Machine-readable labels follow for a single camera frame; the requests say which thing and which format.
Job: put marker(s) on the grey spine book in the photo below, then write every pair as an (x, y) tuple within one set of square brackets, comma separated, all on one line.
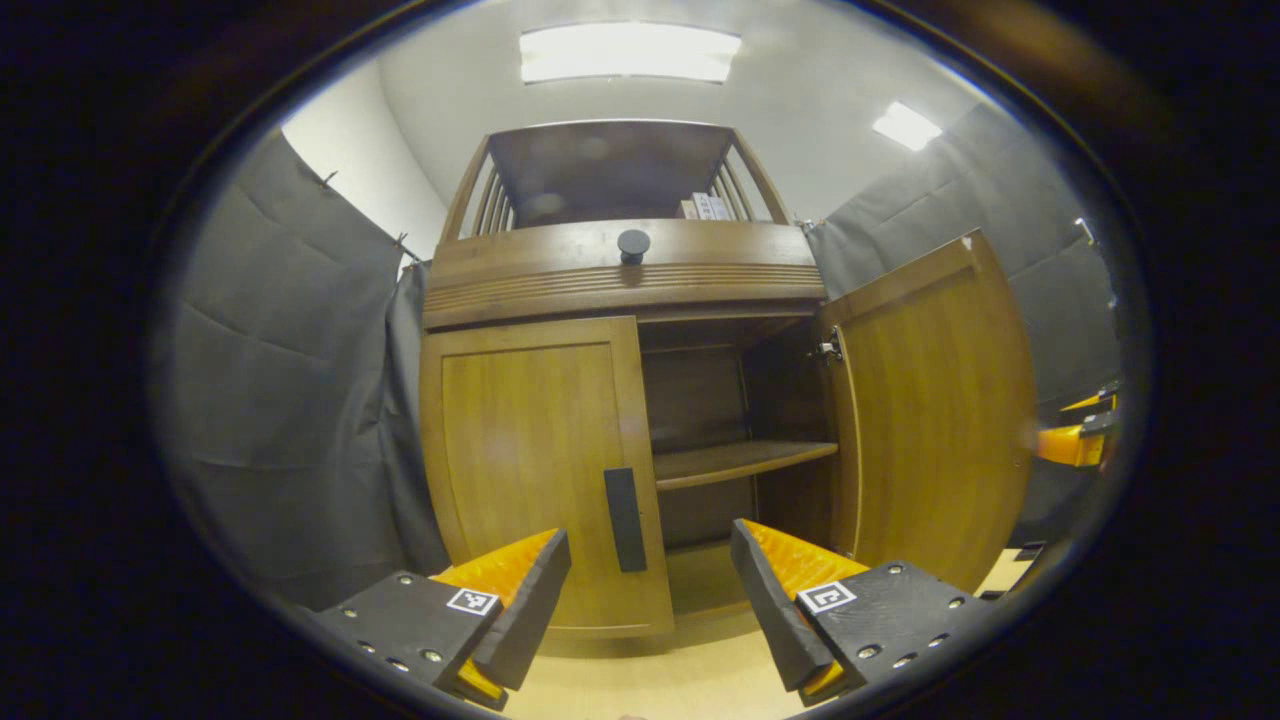
[(721, 208)]

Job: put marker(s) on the large ceiling light panel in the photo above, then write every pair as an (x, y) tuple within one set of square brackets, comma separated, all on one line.
[(630, 52)]

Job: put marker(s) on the wooden shoe cabinet door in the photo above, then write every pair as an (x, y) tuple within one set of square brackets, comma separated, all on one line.
[(520, 450), (940, 420)]

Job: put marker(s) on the metal door hinge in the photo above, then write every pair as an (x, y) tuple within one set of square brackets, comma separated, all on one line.
[(828, 348)]

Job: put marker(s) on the wooden double-door shoe cabinet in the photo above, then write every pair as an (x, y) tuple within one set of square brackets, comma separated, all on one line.
[(700, 270)]

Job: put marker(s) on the black backdrop cloth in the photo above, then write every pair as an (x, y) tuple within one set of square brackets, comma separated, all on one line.
[(280, 400)]

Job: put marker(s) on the black round drawer knob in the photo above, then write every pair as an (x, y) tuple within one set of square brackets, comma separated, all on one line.
[(633, 244)]

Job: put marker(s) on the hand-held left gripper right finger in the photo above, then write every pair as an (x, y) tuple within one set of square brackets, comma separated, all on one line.
[(770, 610)]

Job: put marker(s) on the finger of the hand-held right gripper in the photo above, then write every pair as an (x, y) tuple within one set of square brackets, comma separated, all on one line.
[(1075, 445), (1095, 401)]

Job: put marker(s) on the small ceiling light panel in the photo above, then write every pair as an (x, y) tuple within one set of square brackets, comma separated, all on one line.
[(906, 125)]

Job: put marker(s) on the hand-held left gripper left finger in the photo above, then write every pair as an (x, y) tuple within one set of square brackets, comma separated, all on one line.
[(530, 610)]

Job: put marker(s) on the wooden inner cabinet shelf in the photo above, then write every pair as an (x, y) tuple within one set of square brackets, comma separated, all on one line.
[(740, 462)]

